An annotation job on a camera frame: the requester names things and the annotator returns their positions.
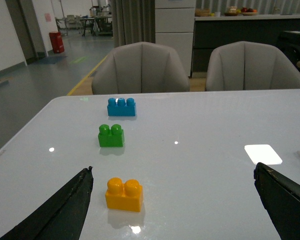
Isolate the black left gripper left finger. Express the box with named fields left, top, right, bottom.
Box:
left=0, top=166, right=94, bottom=240

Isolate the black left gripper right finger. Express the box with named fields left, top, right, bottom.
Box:
left=253, top=162, right=300, bottom=240

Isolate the yellow toy building block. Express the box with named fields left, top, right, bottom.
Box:
left=105, top=177, right=143, bottom=212

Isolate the green toy building block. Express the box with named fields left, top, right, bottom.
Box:
left=98, top=124, right=125, bottom=148

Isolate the blue toy building block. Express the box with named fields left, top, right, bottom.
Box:
left=107, top=97, right=137, bottom=117

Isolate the right grey armchair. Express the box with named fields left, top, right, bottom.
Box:
left=205, top=41, right=300, bottom=92

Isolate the grey armchair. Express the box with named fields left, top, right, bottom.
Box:
left=91, top=42, right=190, bottom=95
left=205, top=41, right=300, bottom=92

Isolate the black appliance box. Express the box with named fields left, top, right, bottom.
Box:
left=276, top=30, right=300, bottom=70

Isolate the left grey armchair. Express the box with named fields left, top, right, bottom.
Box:
left=91, top=42, right=190, bottom=95

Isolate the red box on floor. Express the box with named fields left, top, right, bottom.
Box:
left=49, top=31, right=65, bottom=54

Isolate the dark kitchen counter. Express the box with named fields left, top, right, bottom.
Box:
left=191, top=14, right=300, bottom=73

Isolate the fruit bowl on counter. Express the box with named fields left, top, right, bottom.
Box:
left=240, top=7, right=258, bottom=16

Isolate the grey curtain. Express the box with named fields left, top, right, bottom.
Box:
left=110, top=0, right=156, bottom=48

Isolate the woven basket on counter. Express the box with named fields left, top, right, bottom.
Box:
left=194, top=8, right=211, bottom=17

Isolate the white drawer cabinet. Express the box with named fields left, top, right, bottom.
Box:
left=155, top=0, right=196, bottom=76

